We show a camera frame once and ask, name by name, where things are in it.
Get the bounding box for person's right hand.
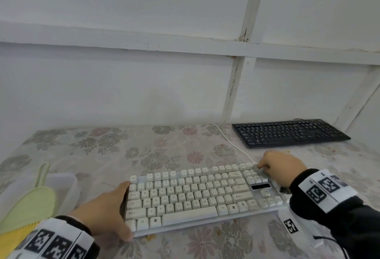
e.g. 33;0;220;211
256;151;308;188

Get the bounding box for person's left hand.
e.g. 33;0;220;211
68;181;134;242

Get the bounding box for black keyboard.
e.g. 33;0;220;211
231;119;352;149

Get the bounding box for clear plastic container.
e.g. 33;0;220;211
0;172;81;227

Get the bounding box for green brush yellow bristles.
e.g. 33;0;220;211
0;163;59;259

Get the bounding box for white keyboard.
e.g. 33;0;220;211
124;162;293;238

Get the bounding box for person's right forearm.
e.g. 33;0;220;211
289;168;380;259

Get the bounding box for person's left forearm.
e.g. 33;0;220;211
55;215;101;259

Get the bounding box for white marker right wristband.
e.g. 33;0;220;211
298;169;358;213

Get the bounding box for white marker wristband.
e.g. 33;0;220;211
7;217;95;259
298;169;358;213

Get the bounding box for white marker left wristband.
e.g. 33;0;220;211
7;217;95;259

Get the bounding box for floral tablecloth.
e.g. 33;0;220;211
0;124;380;259

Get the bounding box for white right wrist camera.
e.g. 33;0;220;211
277;207;324;249

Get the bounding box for black camera cable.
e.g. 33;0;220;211
313;235;350;259

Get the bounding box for white wooden frame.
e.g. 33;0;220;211
0;0;380;133

